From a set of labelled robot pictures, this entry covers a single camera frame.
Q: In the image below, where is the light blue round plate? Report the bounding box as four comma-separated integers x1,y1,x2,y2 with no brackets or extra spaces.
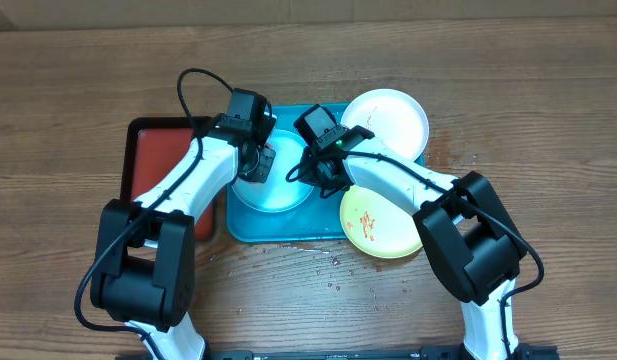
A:
232,129,313,213

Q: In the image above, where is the yellow-green round plate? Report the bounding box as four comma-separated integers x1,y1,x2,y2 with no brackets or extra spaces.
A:
339,186,422,259

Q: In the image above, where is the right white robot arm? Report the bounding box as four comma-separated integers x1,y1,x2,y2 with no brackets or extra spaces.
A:
286,138,530,359

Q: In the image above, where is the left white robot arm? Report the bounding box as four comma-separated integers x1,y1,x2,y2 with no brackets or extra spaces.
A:
79,89,276,359

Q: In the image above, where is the teal plastic tray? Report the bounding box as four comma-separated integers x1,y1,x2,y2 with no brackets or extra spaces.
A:
226,104,345,243

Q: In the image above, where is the black tray with red sponge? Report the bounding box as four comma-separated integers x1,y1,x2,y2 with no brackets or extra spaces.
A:
119,116,220,243

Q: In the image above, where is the white round plate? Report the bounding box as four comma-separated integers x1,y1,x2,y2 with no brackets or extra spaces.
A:
341,89,429,160

